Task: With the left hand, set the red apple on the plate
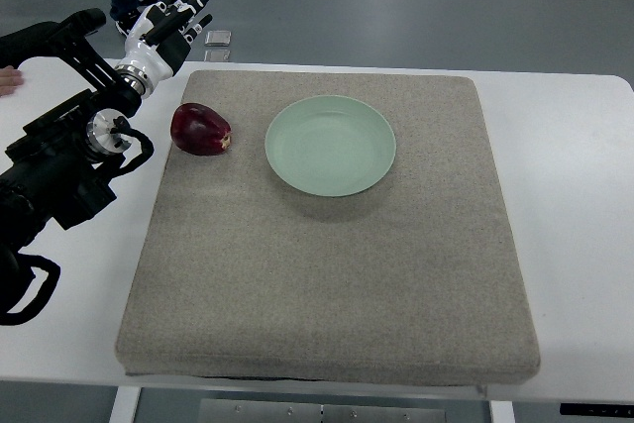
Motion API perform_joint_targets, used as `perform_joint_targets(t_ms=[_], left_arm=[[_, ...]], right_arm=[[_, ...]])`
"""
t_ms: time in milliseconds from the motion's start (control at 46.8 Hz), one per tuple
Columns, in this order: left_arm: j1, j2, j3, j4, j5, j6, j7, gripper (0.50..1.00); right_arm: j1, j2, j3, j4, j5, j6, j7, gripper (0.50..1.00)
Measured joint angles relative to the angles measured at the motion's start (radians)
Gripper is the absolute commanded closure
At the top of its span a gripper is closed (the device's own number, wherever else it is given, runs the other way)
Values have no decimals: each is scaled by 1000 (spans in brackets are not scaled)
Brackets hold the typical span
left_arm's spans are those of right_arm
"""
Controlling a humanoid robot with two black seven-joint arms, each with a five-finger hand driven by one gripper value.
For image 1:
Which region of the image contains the beige fabric cushion mat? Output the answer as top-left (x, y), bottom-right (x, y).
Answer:
top-left (115, 70), bottom-right (540, 386)

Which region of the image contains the black table control panel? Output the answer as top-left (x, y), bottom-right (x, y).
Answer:
top-left (560, 403), bottom-right (634, 419)

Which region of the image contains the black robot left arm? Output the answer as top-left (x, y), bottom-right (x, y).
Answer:
top-left (1, 9), bottom-right (154, 326)

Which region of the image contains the grey metal table crossbar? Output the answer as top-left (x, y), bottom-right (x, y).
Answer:
top-left (197, 398), bottom-right (447, 423)

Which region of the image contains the light green plate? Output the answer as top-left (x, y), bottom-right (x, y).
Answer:
top-left (264, 95), bottom-right (397, 197)

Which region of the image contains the metal floor socket plate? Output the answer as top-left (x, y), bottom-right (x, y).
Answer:
top-left (204, 30), bottom-right (232, 47)

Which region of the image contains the white table leg left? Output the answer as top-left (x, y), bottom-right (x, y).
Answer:
top-left (108, 386), bottom-right (142, 423)

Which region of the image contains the white table leg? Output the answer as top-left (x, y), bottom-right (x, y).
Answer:
top-left (489, 401), bottom-right (516, 423)
top-left (108, 386), bottom-right (142, 423)

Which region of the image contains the person's bare hand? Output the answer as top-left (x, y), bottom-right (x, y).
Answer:
top-left (0, 66), bottom-right (24, 97)

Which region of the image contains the white table leg right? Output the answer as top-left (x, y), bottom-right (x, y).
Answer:
top-left (489, 401), bottom-right (516, 423)

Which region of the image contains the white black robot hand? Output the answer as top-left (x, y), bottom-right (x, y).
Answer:
top-left (115, 0), bottom-right (212, 97)

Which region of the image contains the dark red apple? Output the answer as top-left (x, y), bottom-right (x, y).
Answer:
top-left (170, 103), bottom-right (232, 156)

